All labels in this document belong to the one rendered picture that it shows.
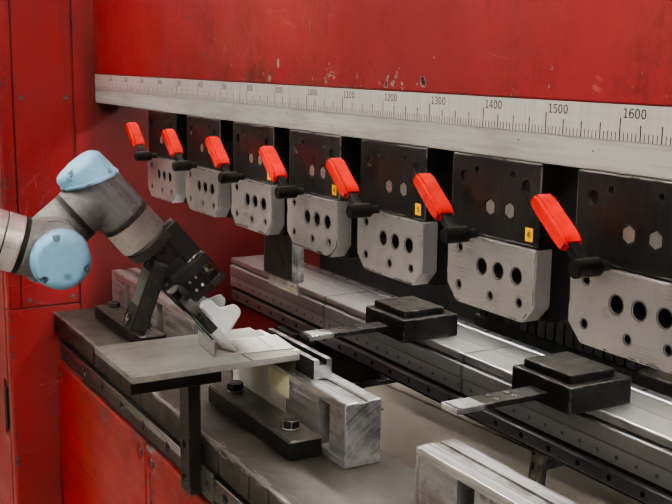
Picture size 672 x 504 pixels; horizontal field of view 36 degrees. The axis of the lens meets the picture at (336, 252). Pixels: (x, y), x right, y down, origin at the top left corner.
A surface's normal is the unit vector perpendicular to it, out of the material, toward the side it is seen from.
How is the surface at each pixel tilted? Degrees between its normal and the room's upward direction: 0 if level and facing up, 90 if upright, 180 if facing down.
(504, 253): 90
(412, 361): 90
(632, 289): 90
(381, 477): 0
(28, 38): 90
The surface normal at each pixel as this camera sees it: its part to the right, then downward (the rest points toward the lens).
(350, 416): 0.49, 0.16
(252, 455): 0.01, -0.98
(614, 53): -0.87, 0.08
